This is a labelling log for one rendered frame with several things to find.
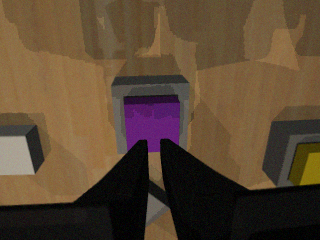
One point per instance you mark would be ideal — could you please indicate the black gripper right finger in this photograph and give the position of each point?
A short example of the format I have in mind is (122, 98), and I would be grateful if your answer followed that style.
(208, 206)

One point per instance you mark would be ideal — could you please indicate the purple button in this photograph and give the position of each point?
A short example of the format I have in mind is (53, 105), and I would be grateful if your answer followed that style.
(150, 108)

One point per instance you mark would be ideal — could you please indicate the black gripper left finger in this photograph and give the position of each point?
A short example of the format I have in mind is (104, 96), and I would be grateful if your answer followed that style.
(113, 209)

